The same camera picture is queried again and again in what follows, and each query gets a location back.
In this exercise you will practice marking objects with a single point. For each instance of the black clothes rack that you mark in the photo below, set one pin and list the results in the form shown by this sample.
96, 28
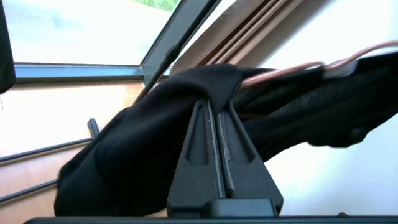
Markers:
171, 54

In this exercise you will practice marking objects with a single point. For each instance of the beige curtain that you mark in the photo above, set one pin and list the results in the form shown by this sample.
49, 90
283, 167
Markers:
224, 37

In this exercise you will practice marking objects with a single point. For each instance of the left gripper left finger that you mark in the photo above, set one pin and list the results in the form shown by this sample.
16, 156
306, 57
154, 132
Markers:
199, 180

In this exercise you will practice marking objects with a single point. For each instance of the pink clothes hanger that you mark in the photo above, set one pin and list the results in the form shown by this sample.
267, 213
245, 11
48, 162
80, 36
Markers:
280, 73

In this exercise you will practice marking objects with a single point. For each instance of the black garment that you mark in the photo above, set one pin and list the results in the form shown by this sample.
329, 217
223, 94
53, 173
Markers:
140, 149

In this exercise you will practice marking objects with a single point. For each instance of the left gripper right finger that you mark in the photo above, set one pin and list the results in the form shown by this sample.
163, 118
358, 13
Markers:
252, 183

